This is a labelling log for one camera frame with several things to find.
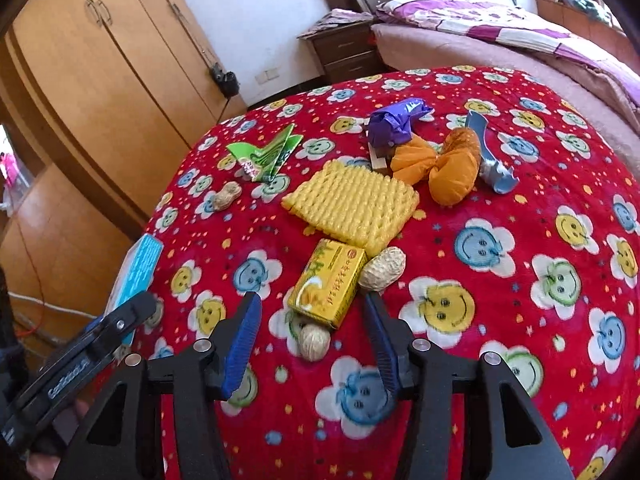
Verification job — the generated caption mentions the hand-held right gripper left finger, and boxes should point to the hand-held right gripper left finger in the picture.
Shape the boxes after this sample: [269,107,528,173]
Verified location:
[52,292,263,480]

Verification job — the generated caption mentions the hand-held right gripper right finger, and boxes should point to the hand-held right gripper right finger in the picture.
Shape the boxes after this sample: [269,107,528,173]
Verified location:
[363,291,576,480]

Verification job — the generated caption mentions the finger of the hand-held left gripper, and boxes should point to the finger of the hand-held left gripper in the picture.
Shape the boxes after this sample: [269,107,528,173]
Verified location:
[75,290,159,358]

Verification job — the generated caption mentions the teal paper box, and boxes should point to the teal paper box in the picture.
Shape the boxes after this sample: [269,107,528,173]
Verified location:
[105,233,165,347]

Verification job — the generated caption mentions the yellow cardboard box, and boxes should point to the yellow cardboard box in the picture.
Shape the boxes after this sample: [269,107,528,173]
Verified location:
[287,239,369,330]

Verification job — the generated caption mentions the purple plastic wrapper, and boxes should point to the purple plastic wrapper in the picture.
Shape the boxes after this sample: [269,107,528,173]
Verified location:
[367,97,434,151]

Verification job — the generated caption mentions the person's left hand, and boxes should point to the person's left hand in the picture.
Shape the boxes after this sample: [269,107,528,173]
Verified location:
[27,399,97,479]

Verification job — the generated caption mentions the large peanut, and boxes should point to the large peanut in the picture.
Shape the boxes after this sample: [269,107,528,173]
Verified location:
[357,246,407,293]

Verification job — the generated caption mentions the yellow foam fruit net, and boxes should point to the yellow foam fruit net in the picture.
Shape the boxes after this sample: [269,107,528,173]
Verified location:
[281,159,420,257]

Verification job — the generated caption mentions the small peanut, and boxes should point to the small peanut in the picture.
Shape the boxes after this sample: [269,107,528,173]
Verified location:
[214,181,244,211]

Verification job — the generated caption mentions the mustard orange plastic wrapper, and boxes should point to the mustard orange plastic wrapper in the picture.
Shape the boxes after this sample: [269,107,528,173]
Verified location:
[429,127,483,207]

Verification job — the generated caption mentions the green plastic wrapper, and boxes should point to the green plastic wrapper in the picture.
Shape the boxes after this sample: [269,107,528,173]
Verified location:
[226,124,304,183]

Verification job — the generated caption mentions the light blue plastic piece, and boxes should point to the light blue plastic piece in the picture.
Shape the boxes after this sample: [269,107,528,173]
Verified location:
[464,110,520,195]

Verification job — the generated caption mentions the wooden wardrobe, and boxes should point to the wooden wardrobe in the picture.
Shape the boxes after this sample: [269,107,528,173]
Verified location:
[0,0,249,361]

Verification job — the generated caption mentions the black hanging bag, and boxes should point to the black hanging bag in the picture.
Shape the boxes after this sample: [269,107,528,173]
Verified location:
[172,4,240,97]

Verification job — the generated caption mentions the dark wooden nightstand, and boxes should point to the dark wooden nightstand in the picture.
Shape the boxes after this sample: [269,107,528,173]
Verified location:
[297,20,386,86]

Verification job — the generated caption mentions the bed with brown cover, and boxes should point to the bed with brown cover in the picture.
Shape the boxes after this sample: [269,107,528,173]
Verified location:
[370,22,640,161]

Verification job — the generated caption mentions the folded pink clothes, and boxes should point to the folded pink clothes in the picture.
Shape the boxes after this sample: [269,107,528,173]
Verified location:
[310,8,374,34]

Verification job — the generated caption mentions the purple patchwork quilt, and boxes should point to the purple patchwork quilt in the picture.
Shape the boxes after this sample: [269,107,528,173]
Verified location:
[375,0,640,117]

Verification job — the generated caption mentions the low wooden window cabinet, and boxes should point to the low wooden window cabinet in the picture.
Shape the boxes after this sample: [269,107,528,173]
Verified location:
[535,0,632,61]

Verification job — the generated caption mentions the dark items on cabinet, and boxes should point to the dark items on cabinet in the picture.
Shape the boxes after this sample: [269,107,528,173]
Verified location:
[570,0,614,27]

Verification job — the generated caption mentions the white floor cable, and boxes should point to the white floor cable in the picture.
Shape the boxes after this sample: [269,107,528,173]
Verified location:
[7,290,97,322]

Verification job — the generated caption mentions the red floor cable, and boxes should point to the red floor cable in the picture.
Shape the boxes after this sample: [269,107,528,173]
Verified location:
[14,230,53,343]

